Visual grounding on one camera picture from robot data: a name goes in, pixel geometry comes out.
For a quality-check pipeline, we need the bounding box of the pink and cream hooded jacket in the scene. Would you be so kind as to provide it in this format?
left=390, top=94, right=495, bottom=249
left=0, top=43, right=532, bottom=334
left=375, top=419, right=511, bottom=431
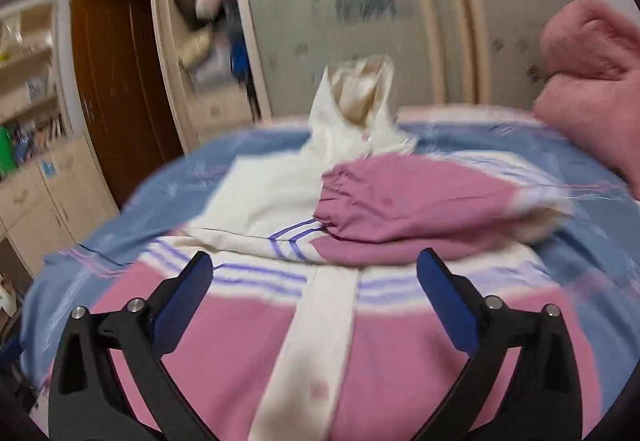
left=96, top=57, right=602, bottom=440

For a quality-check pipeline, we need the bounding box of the blue plaid bed sheet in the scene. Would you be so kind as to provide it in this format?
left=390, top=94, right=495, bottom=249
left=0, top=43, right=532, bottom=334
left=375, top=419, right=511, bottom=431
left=20, top=105, right=639, bottom=413

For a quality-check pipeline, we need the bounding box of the beige bookshelf cabinet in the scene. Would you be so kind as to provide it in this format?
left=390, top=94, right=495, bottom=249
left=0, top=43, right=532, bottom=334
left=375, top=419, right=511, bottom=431
left=1, top=2, right=118, bottom=279

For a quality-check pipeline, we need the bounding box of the wardrobe drawer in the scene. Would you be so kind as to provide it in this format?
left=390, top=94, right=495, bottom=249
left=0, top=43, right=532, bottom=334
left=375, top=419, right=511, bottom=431
left=189, top=85, right=253, bottom=130

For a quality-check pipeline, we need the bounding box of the brown wooden door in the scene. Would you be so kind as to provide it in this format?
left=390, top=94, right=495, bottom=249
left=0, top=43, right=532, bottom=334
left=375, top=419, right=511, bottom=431
left=70, top=0, right=183, bottom=207

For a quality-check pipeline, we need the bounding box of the rolled pink quilt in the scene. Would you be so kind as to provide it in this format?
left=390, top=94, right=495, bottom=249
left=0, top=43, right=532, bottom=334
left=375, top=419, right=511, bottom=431
left=534, top=0, right=639, bottom=196

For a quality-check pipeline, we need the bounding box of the clear plastic storage box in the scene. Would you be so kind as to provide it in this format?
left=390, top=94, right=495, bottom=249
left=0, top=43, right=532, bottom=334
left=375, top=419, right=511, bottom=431
left=189, top=40, right=235, bottom=91

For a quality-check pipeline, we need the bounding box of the blue garment in wardrobe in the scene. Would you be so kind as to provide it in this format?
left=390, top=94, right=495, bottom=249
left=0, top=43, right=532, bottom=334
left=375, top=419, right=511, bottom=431
left=230, top=36, right=250, bottom=83

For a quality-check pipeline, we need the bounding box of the cream crumpled garment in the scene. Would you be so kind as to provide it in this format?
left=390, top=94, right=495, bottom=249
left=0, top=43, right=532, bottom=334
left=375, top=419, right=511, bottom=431
left=178, top=26, right=213, bottom=70

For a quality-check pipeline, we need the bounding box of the frosted glass sliding door left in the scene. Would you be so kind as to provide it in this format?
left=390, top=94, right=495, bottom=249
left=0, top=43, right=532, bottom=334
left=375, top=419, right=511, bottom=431
left=238, top=0, right=446, bottom=120

